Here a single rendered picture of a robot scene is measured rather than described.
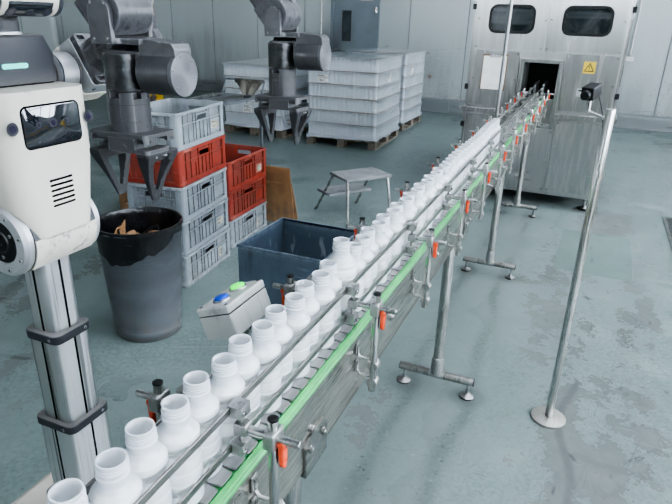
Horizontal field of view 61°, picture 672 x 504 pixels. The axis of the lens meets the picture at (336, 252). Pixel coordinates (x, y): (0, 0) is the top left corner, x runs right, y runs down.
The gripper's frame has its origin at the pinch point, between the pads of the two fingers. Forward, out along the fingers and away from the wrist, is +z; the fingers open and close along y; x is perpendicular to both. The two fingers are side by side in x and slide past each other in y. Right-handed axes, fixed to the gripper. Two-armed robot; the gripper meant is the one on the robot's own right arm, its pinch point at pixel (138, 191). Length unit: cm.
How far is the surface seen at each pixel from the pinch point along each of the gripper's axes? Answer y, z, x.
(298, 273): -16, 50, 85
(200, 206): -159, 89, 230
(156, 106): -199, 30, 244
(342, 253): 16, 22, 43
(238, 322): 3.4, 31.4, 20.4
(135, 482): 17.4, 27.4, -24.5
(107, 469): 16.3, 23.6, -27.3
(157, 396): 5.4, 30.9, -6.2
